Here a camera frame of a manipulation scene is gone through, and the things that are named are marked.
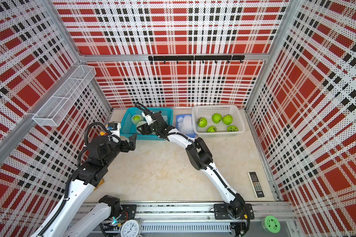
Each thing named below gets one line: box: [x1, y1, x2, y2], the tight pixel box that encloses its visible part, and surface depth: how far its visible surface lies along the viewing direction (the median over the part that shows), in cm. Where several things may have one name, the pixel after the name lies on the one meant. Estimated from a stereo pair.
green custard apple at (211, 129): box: [206, 125, 218, 133], surface depth 101 cm
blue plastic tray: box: [176, 114, 197, 139], surface depth 104 cm
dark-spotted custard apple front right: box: [226, 125, 239, 132], surface depth 101 cm
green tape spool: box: [261, 215, 281, 234], surface depth 68 cm
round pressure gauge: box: [120, 219, 142, 237], surface depth 68 cm
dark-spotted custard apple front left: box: [196, 117, 208, 128], surface depth 107 cm
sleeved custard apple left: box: [131, 114, 144, 125], surface depth 108 cm
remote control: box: [247, 171, 266, 198], surface depth 83 cm
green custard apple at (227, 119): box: [222, 114, 233, 125], surface depth 109 cm
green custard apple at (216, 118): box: [211, 113, 223, 124], surface depth 110 cm
